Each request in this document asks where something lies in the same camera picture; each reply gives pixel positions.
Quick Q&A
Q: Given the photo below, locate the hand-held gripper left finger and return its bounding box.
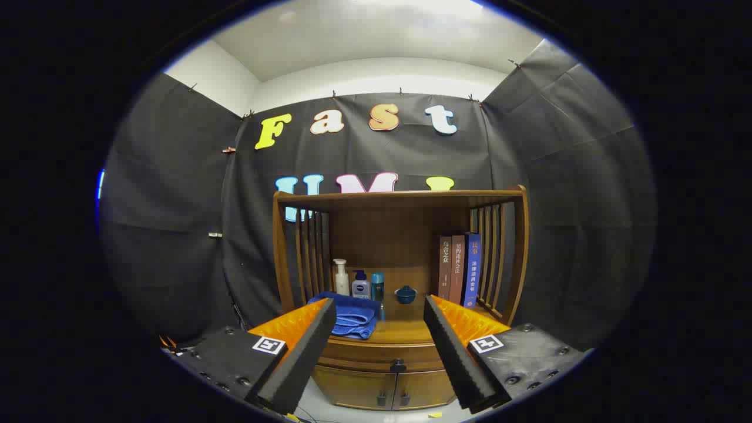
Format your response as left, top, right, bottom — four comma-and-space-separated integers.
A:
162, 298, 337, 415

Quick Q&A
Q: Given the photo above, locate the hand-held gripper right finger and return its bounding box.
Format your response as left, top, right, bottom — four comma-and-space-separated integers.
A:
424, 295, 591, 414

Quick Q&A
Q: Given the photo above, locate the wooden drawer with black knob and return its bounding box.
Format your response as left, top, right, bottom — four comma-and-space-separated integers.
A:
313, 340, 447, 374

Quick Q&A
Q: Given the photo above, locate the wooden cabinet door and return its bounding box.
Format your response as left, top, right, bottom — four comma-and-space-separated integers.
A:
392, 369, 459, 410
311, 365, 397, 410

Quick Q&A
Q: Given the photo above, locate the wooden countertop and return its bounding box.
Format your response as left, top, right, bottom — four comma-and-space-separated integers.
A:
292, 291, 511, 346

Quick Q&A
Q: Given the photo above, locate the wooden cabinet with slatted hutch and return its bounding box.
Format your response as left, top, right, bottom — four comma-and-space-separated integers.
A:
272, 185, 529, 411

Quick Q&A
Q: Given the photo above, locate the folded blue towel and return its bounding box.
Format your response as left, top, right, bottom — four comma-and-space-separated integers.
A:
307, 292, 381, 340

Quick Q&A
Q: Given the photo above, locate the white pump bottle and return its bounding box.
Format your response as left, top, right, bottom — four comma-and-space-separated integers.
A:
333, 258, 351, 296

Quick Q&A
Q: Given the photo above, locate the blue book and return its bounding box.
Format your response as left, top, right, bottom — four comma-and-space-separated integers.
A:
462, 233, 482, 309

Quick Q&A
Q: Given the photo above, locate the reddish brown book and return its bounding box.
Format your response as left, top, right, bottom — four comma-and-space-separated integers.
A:
450, 235, 466, 305

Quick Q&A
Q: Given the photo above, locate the dark brown book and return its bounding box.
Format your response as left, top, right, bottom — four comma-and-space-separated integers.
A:
438, 236, 453, 301

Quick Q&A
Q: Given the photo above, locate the teal spray bottle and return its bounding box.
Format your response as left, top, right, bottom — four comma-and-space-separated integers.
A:
371, 272, 385, 321

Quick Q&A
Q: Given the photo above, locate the black backdrop cloth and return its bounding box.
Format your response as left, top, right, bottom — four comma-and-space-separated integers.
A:
99, 40, 656, 353

